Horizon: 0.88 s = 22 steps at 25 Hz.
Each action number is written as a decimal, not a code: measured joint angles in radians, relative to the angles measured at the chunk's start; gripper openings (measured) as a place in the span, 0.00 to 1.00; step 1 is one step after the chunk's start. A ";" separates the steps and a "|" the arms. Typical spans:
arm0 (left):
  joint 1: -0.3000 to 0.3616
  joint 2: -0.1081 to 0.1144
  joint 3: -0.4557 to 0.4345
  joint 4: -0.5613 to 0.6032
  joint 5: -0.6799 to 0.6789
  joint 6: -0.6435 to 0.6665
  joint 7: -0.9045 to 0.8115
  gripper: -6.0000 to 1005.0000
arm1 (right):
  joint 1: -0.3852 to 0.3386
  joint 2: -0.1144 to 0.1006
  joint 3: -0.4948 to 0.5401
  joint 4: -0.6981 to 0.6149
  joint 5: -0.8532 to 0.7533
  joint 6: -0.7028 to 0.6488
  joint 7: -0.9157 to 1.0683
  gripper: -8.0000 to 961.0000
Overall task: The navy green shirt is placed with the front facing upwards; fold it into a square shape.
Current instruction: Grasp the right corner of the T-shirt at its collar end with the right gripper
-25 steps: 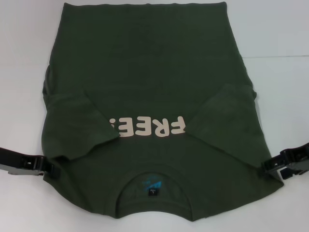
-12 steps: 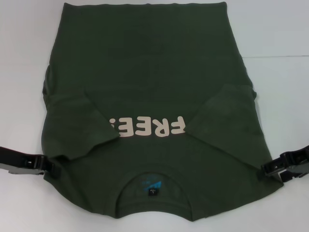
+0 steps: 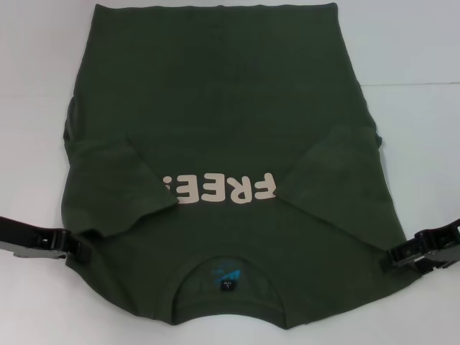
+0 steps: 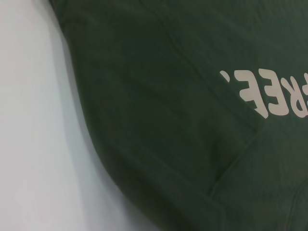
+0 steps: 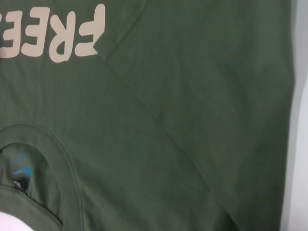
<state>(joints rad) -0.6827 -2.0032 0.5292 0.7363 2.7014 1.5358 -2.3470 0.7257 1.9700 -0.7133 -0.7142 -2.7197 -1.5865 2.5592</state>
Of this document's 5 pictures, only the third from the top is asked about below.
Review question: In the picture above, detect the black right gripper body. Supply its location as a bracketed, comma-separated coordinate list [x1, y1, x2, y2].
[413, 218, 460, 271]

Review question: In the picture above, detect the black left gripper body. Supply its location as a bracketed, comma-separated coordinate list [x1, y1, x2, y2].
[0, 214, 69, 260]

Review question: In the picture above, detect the dark green FREE shirt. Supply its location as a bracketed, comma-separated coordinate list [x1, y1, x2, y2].
[57, 1, 420, 323]

